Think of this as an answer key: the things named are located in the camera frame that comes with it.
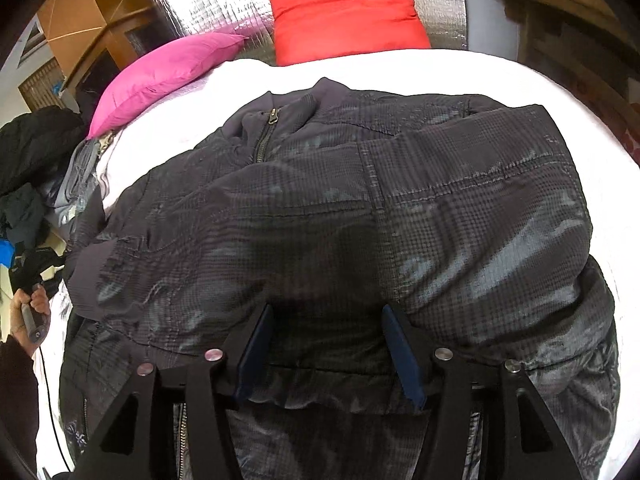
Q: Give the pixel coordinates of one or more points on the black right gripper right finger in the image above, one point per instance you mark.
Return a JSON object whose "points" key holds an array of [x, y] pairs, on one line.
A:
{"points": [[519, 438]]}

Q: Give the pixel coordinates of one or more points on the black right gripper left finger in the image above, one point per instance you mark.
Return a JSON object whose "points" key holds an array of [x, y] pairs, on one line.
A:
{"points": [[135, 438]]}

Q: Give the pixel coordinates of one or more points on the black checked puffer jacket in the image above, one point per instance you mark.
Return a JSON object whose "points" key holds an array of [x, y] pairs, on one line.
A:
{"points": [[332, 202]]}

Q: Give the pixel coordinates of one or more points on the black clothes pile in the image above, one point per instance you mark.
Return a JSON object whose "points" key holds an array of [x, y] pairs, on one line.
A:
{"points": [[35, 150]]}

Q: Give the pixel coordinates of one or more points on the person's left hand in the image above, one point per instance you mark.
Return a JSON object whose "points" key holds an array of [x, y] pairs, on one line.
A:
{"points": [[38, 301]]}

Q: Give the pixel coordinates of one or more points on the grey folded garment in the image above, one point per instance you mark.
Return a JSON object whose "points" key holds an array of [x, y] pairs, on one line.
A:
{"points": [[77, 186]]}

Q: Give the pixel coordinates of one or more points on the white embossed bed blanket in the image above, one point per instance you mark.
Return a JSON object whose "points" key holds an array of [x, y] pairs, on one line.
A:
{"points": [[609, 178]]}

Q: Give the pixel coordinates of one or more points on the pink pillow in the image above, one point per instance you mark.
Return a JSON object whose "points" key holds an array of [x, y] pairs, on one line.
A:
{"points": [[159, 73]]}

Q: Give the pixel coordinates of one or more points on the red pillow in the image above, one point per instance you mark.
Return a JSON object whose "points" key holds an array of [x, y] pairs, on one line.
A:
{"points": [[312, 30]]}

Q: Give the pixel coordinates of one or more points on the wooden wardrobe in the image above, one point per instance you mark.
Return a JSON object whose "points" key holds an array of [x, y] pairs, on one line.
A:
{"points": [[94, 40]]}

